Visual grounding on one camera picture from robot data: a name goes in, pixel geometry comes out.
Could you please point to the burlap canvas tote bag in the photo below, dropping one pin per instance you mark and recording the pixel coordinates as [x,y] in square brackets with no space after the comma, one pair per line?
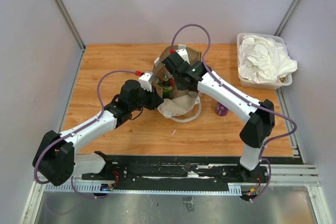
[180,108]

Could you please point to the white crumpled cloth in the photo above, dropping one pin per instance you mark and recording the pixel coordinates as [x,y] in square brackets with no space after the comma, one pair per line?
[264,60]

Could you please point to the red cola can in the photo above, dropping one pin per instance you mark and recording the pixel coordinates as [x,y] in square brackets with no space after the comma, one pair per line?
[193,94]

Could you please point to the aluminium frame post right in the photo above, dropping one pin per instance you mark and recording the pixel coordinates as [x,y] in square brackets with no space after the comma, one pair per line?
[287,17]

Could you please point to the green glass bottle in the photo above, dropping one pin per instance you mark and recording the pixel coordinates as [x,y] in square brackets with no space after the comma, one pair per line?
[167,89]

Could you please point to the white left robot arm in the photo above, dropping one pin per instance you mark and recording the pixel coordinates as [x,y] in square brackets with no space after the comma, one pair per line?
[56,158]

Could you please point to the aluminium frame post left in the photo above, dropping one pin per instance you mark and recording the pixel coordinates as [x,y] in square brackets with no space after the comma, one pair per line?
[70,24]

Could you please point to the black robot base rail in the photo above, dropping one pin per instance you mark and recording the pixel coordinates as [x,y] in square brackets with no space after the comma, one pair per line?
[182,174]

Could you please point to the aluminium frame post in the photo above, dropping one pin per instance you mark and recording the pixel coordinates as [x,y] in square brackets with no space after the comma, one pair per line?
[287,17]
[70,24]

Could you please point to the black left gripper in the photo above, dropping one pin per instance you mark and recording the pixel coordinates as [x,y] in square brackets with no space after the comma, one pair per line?
[155,99]

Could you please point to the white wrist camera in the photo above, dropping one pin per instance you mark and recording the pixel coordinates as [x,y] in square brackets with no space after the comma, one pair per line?
[145,81]
[183,54]

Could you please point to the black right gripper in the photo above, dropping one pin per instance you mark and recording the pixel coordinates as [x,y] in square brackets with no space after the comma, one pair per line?
[180,88]

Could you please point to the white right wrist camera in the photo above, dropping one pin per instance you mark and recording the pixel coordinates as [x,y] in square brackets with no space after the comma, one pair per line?
[183,54]

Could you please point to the white plastic basket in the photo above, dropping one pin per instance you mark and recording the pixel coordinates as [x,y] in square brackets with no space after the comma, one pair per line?
[286,81]

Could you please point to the purple Fanta can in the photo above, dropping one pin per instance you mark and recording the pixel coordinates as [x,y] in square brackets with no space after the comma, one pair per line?
[220,109]

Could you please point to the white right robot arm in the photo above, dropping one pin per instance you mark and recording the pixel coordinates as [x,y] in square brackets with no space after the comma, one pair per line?
[258,116]

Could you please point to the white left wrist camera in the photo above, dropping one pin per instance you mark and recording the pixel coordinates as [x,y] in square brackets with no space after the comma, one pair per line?
[145,81]

